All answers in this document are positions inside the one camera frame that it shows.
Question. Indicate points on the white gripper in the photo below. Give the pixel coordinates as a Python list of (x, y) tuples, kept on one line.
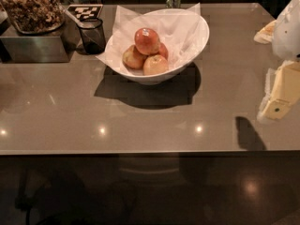
[(287, 35)]

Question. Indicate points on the white ceramic bowl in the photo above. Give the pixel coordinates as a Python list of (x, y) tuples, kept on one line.
[(190, 38)]

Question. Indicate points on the back right red apple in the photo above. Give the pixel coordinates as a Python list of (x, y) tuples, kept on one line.
[(163, 51)]

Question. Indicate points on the red apple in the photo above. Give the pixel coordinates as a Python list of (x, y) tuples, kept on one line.
[(147, 41), (132, 58), (163, 51)]

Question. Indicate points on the front yellow-red apple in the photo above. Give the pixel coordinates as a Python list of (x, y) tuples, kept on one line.
[(154, 65)]

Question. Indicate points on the top red apple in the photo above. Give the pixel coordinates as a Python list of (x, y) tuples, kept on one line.
[(147, 41)]

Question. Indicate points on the left red apple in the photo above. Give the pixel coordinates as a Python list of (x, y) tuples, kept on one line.
[(132, 58)]

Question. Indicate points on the white paper liner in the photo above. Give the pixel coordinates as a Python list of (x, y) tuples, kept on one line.
[(175, 25)]

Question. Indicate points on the black mesh cup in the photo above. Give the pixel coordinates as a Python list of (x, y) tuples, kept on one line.
[(92, 34)]

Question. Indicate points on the black white marker tag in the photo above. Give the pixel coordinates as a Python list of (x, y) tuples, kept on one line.
[(83, 11)]

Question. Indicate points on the stainless steel box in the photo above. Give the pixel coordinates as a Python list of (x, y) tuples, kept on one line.
[(54, 47)]

